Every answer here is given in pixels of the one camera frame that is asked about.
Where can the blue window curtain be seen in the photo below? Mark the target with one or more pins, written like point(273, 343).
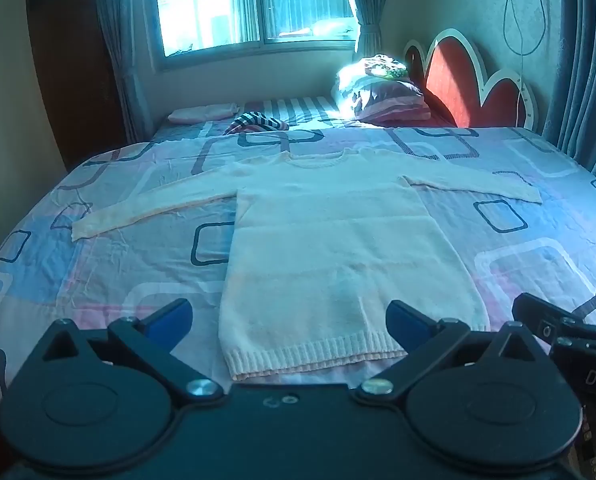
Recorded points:
point(370, 20)
point(122, 50)

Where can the dark wooden wardrobe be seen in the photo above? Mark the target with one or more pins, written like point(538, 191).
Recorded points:
point(67, 60)

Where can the colourful folded cloth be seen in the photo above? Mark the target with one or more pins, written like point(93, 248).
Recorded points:
point(385, 66)

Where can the white knit sweater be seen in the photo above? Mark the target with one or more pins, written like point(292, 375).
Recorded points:
point(328, 235)

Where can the sliding glass window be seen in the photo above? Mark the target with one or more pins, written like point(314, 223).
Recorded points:
point(212, 5)

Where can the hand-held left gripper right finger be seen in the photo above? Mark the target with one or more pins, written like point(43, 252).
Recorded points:
point(407, 322)

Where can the blue pleated room curtain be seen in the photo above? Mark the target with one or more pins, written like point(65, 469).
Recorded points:
point(585, 60)

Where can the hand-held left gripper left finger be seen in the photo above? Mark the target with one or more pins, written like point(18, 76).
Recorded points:
point(170, 320)

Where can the striped bed sheet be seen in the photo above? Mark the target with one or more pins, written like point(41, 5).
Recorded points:
point(303, 107)

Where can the red black striped garment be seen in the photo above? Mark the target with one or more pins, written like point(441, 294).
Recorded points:
point(258, 124)

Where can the red white scalloped headboard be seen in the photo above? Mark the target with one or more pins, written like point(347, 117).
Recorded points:
point(450, 85)

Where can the purple striped pillow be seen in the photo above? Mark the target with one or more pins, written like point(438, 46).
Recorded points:
point(393, 100)

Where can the patterned pastel bedspread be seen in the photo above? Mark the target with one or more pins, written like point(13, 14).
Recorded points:
point(127, 260)

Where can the pink folded cloth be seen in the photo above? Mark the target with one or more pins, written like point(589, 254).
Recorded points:
point(202, 112)

